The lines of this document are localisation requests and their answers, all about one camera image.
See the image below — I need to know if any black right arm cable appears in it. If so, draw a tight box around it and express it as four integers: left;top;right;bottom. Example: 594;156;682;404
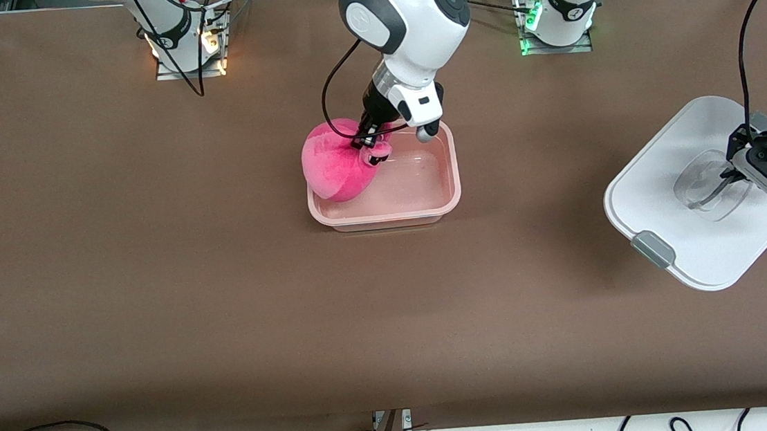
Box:
315;33;413;142

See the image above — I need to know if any white lid with grey clips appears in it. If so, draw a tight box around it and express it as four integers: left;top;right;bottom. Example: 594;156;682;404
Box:
595;91;767;301

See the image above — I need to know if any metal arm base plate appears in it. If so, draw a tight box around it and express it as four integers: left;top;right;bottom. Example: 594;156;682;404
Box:
512;0;594;59
149;10;234;82

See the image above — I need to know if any pink plastic box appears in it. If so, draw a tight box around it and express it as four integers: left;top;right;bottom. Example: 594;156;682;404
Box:
302;119;465;236

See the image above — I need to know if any pink plush toy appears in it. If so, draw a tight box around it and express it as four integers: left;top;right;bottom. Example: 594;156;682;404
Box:
297;113;398;206

